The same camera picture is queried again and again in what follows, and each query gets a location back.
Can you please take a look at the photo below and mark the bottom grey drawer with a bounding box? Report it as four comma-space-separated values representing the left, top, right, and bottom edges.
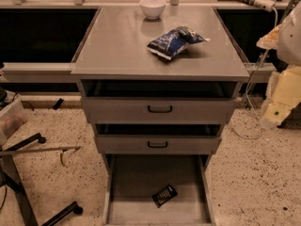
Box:
103, 154, 215, 226

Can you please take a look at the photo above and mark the clear plastic storage bin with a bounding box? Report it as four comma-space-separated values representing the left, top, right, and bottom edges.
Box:
0, 91, 27, 146

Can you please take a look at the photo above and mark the white power cable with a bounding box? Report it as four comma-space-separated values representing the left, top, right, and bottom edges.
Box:
230, 7, 279, 140

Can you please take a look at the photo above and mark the small black floor object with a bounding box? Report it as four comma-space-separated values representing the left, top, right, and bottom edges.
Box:
53, 98, 64, 110

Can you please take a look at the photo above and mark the middle grey drawer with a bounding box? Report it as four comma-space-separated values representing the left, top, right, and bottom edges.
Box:
94, 123, 221, 154

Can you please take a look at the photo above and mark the thin metal rod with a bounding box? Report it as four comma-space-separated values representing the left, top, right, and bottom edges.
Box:
0, 146, 81, 156

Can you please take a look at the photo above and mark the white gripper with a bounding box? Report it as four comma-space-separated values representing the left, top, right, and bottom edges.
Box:
256, 24, 301, 129

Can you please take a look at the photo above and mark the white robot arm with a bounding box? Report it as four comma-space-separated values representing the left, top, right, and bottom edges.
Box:
257, 2, 301, 129

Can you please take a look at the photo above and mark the blue chip bag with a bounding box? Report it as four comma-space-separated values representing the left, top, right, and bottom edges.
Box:
147, 25, 209, 60

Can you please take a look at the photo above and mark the grey drawer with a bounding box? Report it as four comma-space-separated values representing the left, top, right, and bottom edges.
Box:
94, 123, 221, 154
81, 79, 235, 124
103, 154, 215, 226

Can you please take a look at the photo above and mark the grey drawer cabinet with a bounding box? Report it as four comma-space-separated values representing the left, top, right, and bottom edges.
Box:
71, 5, 248, 226

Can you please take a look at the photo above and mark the white ceramic bowl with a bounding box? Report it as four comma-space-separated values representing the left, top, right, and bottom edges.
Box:
139, 0, 166, 20

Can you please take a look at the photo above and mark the top grey drawer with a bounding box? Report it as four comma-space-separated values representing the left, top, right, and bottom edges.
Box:
81, 79, 235, 124

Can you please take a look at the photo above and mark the grey horizontal rail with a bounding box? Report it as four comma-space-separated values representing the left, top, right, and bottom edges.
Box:
1, 62, 76, 83

